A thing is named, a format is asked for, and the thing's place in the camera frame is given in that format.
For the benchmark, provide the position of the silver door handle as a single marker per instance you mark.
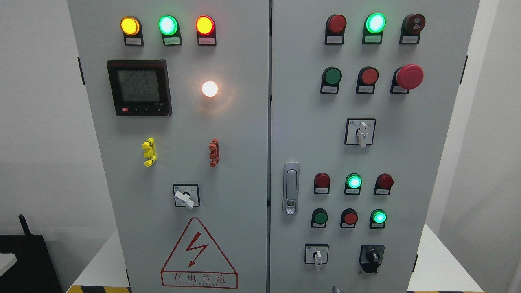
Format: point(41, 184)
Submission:
point(290, 187)

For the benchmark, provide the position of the grey left cabinet door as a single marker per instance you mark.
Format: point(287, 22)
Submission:
point(233, 194)

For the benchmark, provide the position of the grey cabinet door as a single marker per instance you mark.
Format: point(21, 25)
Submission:
point(309, 128)
point(233, 194)

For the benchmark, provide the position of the grey right cabinet door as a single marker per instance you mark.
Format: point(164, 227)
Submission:
point(309, 128)

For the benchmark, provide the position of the red terminal connector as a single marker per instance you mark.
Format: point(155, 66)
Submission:
point(214, 152)

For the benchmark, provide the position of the dark red indicator middle left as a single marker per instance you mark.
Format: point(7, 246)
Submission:
point(322, 183)

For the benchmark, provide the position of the dark red indicator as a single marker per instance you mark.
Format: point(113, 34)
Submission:
point(335, 30)
point(322, 183)
point(383, 184)

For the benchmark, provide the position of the white glowing indicator light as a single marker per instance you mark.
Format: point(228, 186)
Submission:
point(209, 89)

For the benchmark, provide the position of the green push button lower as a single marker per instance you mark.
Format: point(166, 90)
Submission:
point(319, 218)

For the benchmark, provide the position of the green push button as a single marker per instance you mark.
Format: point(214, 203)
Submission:
point(319, 218)
point(331, 78)

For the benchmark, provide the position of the green lit indicator middle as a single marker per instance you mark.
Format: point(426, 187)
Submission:
point(353, 184)

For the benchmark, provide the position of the green push button upper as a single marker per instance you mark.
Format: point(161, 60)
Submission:
point(331, 78)

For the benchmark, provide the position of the yellow terminal connector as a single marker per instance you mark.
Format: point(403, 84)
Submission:
point(149, 152)

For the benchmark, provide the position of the red push button lower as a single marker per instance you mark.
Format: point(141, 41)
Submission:
point(349, 218)

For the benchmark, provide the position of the red push button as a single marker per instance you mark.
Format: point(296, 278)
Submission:
point(349, 218)
point(366, 81)

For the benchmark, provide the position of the red push button upper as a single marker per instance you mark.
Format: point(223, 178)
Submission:
point(366, 81)

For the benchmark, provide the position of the dark red indicator middle right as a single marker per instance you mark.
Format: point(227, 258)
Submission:
point(383, 184)

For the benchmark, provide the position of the red lit indicator light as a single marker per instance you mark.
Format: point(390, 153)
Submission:
point(206, 30)

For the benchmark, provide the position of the red electrical warning triangle sticker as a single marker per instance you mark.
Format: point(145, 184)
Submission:
point(198, 262)

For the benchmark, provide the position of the black digital power meter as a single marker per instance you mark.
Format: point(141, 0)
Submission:
point(140, 87)

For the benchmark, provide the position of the dark red indicator top right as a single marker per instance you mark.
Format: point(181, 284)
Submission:
point(335, 30)

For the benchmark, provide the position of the green lit button lower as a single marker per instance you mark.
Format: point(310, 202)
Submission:
point(378, 219)

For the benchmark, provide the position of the green indicator light top left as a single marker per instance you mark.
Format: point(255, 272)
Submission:
point(170, 30)

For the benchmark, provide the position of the green indicator light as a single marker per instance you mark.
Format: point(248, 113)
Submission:
point(373, 28)
point(170, 30)

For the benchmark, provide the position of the red emergency stop button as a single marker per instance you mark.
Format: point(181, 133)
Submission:
point(406, 78)

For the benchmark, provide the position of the green indicator light top right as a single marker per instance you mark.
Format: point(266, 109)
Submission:
point(373, 28)

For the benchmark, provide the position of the yellow indicator light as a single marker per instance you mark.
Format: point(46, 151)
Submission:
point(132, 31)

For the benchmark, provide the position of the dark red buzzer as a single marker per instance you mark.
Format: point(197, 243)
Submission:
point(412, 26)

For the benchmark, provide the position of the yellow black hazard tape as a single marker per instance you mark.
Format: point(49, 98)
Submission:
point(98, 289)

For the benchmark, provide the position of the black box at left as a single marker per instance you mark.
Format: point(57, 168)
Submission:
point(33, 271)

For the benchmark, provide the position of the left door rotary switch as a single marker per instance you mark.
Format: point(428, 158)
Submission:
point(186, 195)

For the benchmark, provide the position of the white rotary switch upper right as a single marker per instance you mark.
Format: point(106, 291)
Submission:
point(360, 131)

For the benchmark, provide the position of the white rotary switch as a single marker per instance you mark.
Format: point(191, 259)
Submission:
point(360, 131)
point(316, 254)

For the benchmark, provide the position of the white rotary switch lower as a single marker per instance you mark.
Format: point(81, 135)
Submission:
point(316, 254)

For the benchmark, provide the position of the black rotary knob switch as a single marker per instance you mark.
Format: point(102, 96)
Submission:
point(371, 257)

